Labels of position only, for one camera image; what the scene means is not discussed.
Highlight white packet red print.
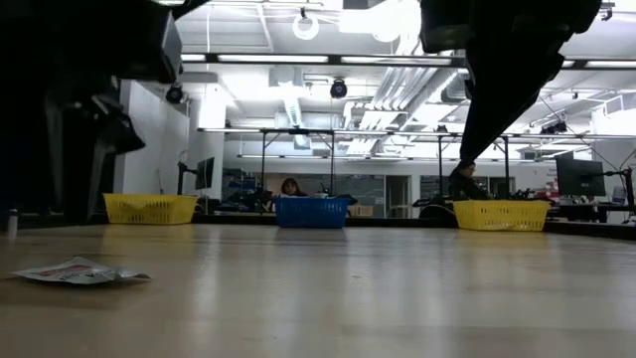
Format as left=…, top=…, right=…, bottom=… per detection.
left=10, top=255, right=152, bottom=286

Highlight black office chair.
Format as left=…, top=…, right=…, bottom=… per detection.
left=418, top=203, right=458, bottom=220

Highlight black background rig frame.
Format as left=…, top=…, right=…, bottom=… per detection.
left=260, top=127, right=511, bottom=200

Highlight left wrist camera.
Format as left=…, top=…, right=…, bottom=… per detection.
left=113, top=0, right=184, bottom=85

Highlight person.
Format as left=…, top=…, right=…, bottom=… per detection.
left=446, top=158, right=494, bottom=202
left=279, top=177, right=308, bottom=199

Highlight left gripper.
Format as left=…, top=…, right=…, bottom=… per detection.
left=59, top=82, right=147, bottom=223

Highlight yellow plastic basket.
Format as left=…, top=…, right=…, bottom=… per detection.
left=102, top=192, right=200, bottom=226
left=452, top=199, right=551, bottom=232

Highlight brown cardboard boxes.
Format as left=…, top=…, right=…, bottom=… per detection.
left=347, top=201, right=374, bottom=218

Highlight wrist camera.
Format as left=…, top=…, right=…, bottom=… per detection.
left=113, top=0, right=184, bottom=85
left=419, top=0, right=474, bottom=55

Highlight white ring light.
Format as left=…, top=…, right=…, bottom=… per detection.
left=291, top=7, right=320, bottom=41

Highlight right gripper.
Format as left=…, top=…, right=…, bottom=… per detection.
left=458, top=0, right=577, bottom=162

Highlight blue plastic basket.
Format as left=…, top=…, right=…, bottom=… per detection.
left=272, top=197, right=352, bottom=230

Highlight black background desk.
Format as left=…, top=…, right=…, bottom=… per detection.
left=546, top=201, right=636, bottom=224

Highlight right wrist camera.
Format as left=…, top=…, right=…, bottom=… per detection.
left=419, top=0, right=474, bottom=55

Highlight black computer monitor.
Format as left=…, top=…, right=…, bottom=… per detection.
left=555, top=151, right=606, bottom=198
left=177, top=156, right=216, bottom=196

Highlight silver ceiling duct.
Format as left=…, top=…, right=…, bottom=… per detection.
left=436, top=49, right=473, bottom=104

